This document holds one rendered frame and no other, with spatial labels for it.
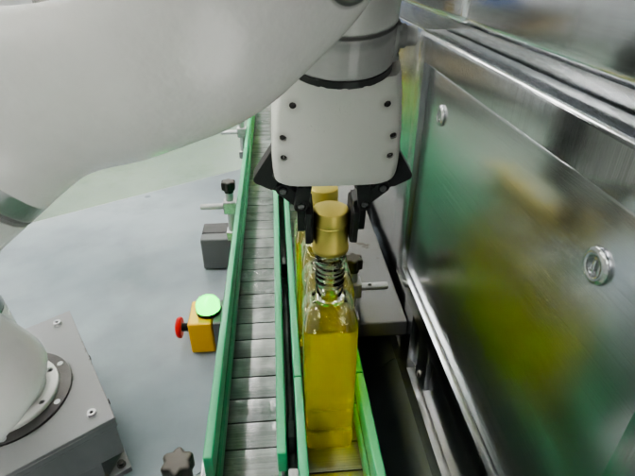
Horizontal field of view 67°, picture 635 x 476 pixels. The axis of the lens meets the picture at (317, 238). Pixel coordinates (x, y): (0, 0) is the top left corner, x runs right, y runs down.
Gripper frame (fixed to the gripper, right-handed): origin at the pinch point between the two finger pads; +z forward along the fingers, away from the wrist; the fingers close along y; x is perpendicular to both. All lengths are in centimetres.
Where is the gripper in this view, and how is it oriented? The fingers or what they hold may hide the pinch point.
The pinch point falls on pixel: (330, 217)
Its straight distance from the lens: 44.4
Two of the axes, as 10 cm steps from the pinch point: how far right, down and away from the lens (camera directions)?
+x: 0.7, 7.1, -7.0
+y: -10.0, 0.3, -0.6
